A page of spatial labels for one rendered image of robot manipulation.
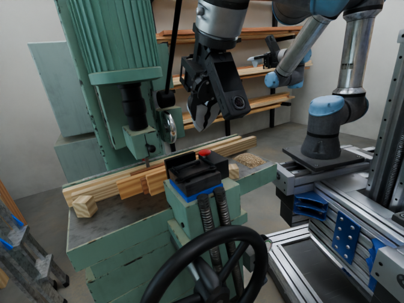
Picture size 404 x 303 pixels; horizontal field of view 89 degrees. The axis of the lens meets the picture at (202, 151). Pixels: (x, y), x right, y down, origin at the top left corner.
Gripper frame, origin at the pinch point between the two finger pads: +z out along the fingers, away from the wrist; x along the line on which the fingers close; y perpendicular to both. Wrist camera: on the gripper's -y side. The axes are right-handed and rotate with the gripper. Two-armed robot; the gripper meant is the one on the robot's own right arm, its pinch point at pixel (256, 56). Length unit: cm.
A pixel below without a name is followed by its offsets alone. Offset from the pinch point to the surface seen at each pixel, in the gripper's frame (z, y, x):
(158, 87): -32, -2, -73
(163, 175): -58, 17, -85
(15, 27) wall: 176, -70, -138
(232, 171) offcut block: -64, 22, -67
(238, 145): -49, 24, -54
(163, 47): -32, -14, -67
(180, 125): -34, 13, -69
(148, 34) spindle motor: -57, -16, -78
